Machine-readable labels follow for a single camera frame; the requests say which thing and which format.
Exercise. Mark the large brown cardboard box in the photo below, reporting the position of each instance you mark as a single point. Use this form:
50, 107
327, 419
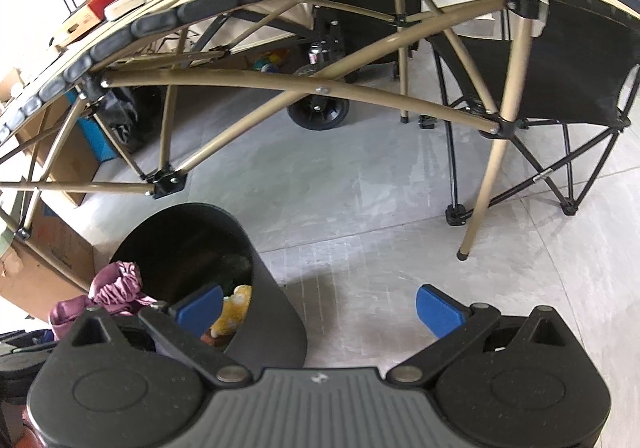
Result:
50, 253

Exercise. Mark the colourful plastic toy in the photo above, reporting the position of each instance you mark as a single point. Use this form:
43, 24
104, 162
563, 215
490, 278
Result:
270, 62

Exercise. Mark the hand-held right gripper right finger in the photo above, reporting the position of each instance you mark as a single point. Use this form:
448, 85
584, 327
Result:
440, 310

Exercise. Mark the plain cardboard box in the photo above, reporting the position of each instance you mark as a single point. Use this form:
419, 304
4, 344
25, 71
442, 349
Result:
65, 162

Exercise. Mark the black trash bin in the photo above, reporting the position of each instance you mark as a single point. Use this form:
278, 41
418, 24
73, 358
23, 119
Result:
270, 308

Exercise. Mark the purple satin cloth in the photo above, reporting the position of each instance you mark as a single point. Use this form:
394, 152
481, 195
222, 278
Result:
115, 283

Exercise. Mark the black plastic bag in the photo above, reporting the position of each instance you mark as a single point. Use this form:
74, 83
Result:
120, 122

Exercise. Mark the yellow white plush toy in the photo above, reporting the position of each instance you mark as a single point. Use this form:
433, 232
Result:
235, 308

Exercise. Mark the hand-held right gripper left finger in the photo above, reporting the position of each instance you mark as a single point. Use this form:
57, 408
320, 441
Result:
200, 310

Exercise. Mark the black folding chair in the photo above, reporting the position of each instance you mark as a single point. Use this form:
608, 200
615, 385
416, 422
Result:
575, 67

